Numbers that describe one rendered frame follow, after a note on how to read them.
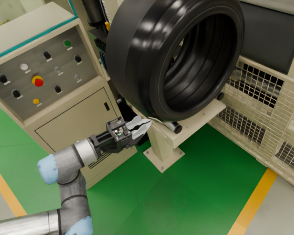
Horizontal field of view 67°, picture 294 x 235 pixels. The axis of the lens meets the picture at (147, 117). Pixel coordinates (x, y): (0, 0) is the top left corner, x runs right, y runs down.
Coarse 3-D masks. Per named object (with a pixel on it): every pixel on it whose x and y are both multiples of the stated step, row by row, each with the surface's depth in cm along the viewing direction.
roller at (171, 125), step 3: (165, 123) 103; (168, 123) 101; (171, 123) 100; (174, 123) 100; (177, 123) 100; (168, 126) 102; (171, 126) 100; (174, 126) 99; (177, 126) 99; (180, 126) 99; (171, 129) 101; (174, 129) 99; (177, 129) 98; (180, 129) 100; (174, 132) 101; (177, 132) 100
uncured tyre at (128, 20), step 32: (128, 0) 73; (160, 0) 66; (192, 0) 64; (224, 0) 70; (128, 32) 70; (160, 32) 64; (192, 32) 108; (224, 32) 98; (128, 64) 71; (160, 64) 68; (192, 64) 116; (224, 64) 104; (128, 96) 81; (160, 96) 76; (192, 96) 110
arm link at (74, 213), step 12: (72, 204) 61; (84, 204) 63; (24, 216) 56; (36, 216) 56; (48, 216) 57; (60, 216) 58; (72, 216) 59; (84, 216) 60; (0, 228) 52; (12, 228) 53; (24, 228) 53; (36, 228) 54; (48, 228) 55; (60, 228) 57; (72, 228) 57; (84, 228) 58
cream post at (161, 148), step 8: (104, 0) 97; (112, 0) 91; (120, 0) 89; (112, 8) 95; (112, 16) 100; (152, 136) 167; (160, 136) 165; (152, 144) 182; (160, 144) 171; (168, 144) 179; (160, 152) 179; (168, 152) 187
